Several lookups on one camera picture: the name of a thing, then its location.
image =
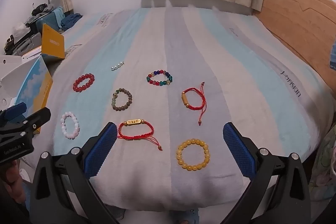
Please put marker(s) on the blue clothes pile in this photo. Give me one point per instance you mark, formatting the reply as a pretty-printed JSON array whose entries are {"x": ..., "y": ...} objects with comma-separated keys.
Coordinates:
[{"x": 51, "y": 19}]

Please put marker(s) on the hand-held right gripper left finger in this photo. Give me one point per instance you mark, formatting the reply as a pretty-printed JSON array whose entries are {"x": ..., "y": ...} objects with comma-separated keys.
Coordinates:
[{"x": 101, "y": 153}]

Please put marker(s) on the person's left hand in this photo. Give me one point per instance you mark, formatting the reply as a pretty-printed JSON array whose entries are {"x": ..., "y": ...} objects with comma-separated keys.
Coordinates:
[{"x": 13, "y": 182}]

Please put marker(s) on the yellow cardboard box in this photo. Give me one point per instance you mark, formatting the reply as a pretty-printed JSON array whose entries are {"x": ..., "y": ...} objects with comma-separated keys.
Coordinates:
[{"x": 52, "y": 43}]

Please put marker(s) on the grey printer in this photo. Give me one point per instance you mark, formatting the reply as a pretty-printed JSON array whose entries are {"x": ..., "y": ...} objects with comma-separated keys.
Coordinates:
[{"x": 25, "y": 43}]

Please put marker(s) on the striped blue grey blanket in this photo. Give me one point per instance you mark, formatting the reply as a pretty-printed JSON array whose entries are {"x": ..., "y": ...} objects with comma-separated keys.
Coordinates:
[{"x": 236, "y": 82}]

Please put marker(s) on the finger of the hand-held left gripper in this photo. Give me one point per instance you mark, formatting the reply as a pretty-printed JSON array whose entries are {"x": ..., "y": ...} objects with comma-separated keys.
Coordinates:
[
  {"x": 14, "y": 111},
  {"x": 36, "y": 119}
]

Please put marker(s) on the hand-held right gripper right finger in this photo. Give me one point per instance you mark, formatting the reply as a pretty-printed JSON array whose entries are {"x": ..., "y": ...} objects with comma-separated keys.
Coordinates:
[{"x": 239, "y": 153}]

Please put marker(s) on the wooden headboard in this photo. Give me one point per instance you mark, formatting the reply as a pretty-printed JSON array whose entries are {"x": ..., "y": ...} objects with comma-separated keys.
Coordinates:
[{"x": 296, "y": 19}]

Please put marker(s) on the white pearl strand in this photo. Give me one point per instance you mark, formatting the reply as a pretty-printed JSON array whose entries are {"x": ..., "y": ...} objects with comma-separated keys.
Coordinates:
[{"x": 116, "y": 65}]

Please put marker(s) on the floral cloth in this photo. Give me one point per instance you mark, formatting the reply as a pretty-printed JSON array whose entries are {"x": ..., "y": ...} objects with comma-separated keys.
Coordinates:
[{"x": 324, "y": 161}]

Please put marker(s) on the white cardboard box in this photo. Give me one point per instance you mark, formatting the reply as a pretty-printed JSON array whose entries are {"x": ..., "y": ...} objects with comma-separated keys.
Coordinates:
[{"x": 10, "y": 69}]

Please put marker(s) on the blue and yellow booklet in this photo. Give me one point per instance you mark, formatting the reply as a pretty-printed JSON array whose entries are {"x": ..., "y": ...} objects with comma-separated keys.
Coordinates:
[{"x": 34, "y": 87}]

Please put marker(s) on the dark blue clothes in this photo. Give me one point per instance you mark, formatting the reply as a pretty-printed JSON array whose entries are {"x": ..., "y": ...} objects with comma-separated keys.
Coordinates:
[{"x": 71, "y": 20}]

